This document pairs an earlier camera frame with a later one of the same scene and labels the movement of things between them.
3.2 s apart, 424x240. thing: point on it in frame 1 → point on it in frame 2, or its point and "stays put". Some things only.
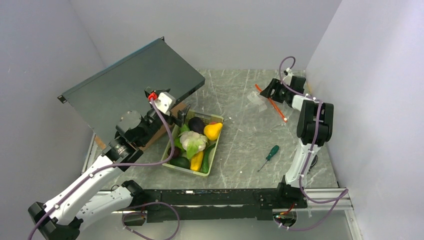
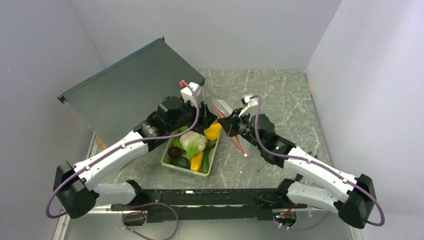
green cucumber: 205,158 stays put
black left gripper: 182,113 → 207,117
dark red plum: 176,153 stays put
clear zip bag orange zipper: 282,110 → 222,110
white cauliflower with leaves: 193,143 stays put
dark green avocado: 180,161 stays put
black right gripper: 274,84 → 230,123
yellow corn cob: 196,160 stays put
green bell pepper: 177,130 stays put
